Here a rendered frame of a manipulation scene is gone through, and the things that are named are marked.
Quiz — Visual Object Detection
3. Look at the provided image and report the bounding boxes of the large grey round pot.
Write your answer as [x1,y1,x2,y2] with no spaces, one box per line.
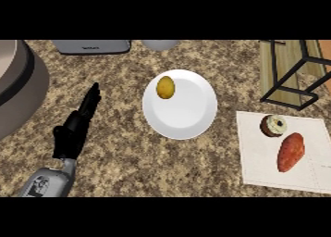
[0,39,50,144]

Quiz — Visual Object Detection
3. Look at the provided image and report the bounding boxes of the white placemat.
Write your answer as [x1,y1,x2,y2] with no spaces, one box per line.
[235,110,331,196]

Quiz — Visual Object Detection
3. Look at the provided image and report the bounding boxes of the orange sweet potato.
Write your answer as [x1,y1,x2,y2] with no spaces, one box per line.
[276,131,305,173]

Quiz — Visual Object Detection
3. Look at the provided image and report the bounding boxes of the grey flat appliance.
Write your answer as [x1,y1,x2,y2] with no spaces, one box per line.
[50,39,133,56]

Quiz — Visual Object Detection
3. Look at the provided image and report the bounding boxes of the pale grey round container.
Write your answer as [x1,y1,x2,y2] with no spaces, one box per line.
[140,39,180,52]

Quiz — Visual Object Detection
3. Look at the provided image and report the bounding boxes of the white round plate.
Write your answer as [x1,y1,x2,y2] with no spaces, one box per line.
[140,69,218,141]

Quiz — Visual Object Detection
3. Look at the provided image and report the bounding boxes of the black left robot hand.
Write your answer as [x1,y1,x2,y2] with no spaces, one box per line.
[50,81,102,160]

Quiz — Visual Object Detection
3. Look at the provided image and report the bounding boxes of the yellow potato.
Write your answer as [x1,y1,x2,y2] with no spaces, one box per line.
[155,75,176,100]

